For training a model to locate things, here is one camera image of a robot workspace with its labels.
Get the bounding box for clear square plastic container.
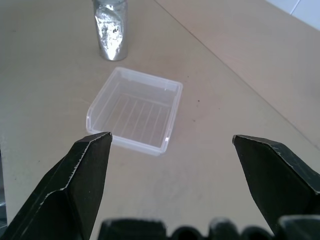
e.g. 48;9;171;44
85;66;184;158

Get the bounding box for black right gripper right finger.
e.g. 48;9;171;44
231;134;320;236

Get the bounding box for silver foil-wrapped cylinder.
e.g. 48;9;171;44
92;0;129;62

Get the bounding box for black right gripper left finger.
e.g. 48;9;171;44
0;131;113;240

